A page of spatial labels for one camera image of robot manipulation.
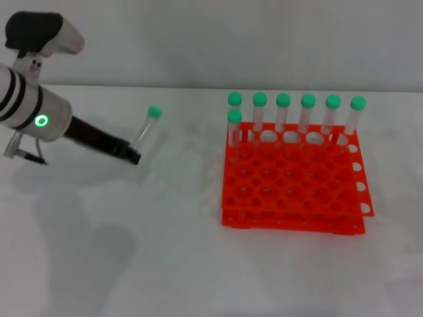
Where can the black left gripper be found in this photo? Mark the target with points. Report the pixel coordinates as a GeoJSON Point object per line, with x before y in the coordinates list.
{"type": "Point", "coordinates": [89, 133]}

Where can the clear test tube green cap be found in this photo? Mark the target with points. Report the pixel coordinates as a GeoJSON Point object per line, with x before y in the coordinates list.
{"type": "Point", "coordinates": [234, 98]}
{"type": "Point", "coordinates": [306, 114]}
{"type": "Point", "coordinates": [234, 132]}
{"type": "Point", "coordinates": [259, 110]}
{"type": "Point", "coordinates": [354, 117]}
{"type": "Point", "coordinates": [330, 115]}
{"type": "Point", "coordinates": [282, 112]}
{"type": "Point", "coordinates": [147, 127]}

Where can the orange plastic test tube rack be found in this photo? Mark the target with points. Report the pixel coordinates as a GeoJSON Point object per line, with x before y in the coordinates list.
{"type": "Point", "coordinates": [291, 185]}

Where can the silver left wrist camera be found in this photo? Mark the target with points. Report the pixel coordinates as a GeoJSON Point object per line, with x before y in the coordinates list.
{"type": "Point", "coordinates": [39, 31]}

